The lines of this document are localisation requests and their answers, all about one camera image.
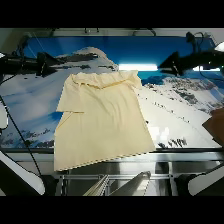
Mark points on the silver frame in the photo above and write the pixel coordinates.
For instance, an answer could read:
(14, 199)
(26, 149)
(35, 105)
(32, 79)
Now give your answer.
(160, 160)

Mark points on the brown garment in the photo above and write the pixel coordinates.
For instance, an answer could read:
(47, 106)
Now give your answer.
(216, 128)

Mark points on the cream T-shirt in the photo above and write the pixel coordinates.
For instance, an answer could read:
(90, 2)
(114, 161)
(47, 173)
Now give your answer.
(100, 120)

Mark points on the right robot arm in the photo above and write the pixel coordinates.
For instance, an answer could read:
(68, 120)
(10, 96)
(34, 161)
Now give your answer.
(203, 56)

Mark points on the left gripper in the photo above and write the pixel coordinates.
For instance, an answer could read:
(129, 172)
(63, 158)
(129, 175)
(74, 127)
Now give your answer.
(45, 64)

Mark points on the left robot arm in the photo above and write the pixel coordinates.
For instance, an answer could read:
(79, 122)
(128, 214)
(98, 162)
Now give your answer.
(16, 65)

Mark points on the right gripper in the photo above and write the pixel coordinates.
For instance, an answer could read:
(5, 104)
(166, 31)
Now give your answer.
(173, 63)

